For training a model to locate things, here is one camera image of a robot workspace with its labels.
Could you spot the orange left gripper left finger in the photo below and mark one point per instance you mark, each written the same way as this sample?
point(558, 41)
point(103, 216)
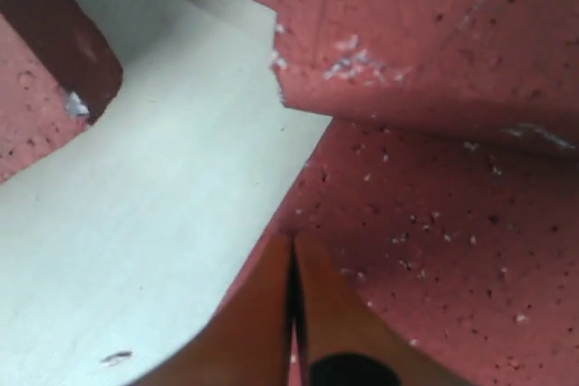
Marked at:
point(248, 341)

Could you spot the front large red brick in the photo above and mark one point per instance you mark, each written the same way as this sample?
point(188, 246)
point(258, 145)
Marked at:
point(469, 251)

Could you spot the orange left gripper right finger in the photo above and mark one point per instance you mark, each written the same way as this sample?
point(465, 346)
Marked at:
point(342, 341)

